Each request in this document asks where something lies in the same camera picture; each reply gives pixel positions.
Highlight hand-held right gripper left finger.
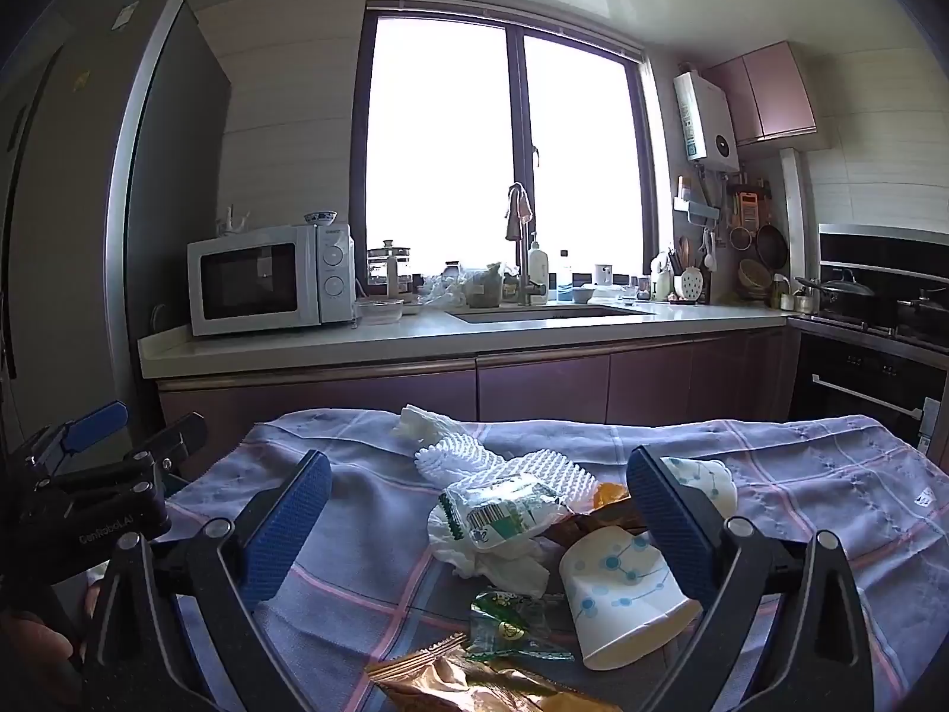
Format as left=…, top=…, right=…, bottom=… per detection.
left=81, top=449, right=332, bottom=712

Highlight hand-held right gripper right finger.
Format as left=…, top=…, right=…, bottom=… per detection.
left=626, top=445, right=880, bottom=712

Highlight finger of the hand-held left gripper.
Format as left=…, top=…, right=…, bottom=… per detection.
left=111, top=413, right=209, bottom=494
left=11, top=400, right=129, bottom=472

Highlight large blue dotted paper cup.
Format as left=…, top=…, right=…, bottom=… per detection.
left=558, top=529, right=704, bottom=670

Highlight long white tissue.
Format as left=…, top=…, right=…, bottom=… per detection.
left=431, top=534, right=551, bottom=598

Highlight person's left hand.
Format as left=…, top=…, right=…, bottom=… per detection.
left=0, top=582, right=101, bottom=694

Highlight small blue dotted paper cup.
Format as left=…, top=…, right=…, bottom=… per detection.
left=658, top=457, right=738, bottom=527

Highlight brown snack wrapper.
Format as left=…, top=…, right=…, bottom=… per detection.
left=544, top=500, right=654, bottom=546

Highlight checked grey tablecloth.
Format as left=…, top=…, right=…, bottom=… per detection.
left=159, top=408, right=939, bottom=712

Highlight white foam fruit net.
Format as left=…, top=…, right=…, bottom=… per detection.
left=413, top=436, right=600, bottom=509

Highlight green label plastic wrapper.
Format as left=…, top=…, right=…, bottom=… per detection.
left=428, top=478, right=571, bottom=557

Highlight white microwave oven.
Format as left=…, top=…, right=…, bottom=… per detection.
left=187, top=222, right=355, bottom=337

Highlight kitchen counter with purple cabinets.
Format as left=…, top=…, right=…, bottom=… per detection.
left=137, top=297, right=805, bottom=453

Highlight green candy wrapper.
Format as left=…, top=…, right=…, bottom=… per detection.
left=469, top=589, right=578, bottom=663

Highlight gold foil wrapper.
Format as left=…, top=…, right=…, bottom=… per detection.
left=365, top=634, right=601, bottom=712

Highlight grey refrigerator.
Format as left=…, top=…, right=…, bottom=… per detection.
left=0, top=0, right=233, bottom=461

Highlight glass bowl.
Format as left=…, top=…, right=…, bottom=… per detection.
left=354, top=297, right=406, bottom=326

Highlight black built-in oven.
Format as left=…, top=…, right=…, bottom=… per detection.
left=789, top=330, right=949, bottom=468

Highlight kitchen sink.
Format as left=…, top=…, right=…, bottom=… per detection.
left=452, top=303, right=654, bottom=325

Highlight glass kettle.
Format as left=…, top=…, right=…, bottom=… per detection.
left=368, top=239, right=411, bottom=298

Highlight clear plastic bags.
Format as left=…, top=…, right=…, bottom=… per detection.
left=419, top=272, right=468, bottom=307

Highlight black pot with lid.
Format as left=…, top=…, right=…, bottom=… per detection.
left=795, top=271, right=880, bottom=320

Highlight white pump bottle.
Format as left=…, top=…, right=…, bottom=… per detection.
left=528, top=232, right=550, bottom=298

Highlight metal kitchen faucet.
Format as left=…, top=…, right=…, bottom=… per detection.
left=508, top=183, right=550, bottom=307

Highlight gas stove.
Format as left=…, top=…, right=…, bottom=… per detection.
left=789, top=304, right=949, bottom=357

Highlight hanging dark pan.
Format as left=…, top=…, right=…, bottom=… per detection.
left=756, top=222, right=789, bottom=268

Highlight dark green jar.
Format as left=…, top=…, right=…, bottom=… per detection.
left=464, top=263, right=505, bottom=309

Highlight black range hood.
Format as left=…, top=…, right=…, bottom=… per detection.
left=817, top=222, right=949, bottom=298

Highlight cloth on faucet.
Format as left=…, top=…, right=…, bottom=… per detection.
left=505, top=189, right=535, bottom=240

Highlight kitchen window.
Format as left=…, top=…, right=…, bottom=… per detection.
left=354, top=0, right=661, bottom=290

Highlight white water heater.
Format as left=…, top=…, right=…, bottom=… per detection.
left=673, top=71, right=741, bottom=171

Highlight blue wall rack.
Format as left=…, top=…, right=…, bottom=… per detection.
left=673, top=176, right=720, bottom=225

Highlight pink wall cabinet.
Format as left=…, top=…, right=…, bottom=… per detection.
left=700, top=40, right=818, bottom=147

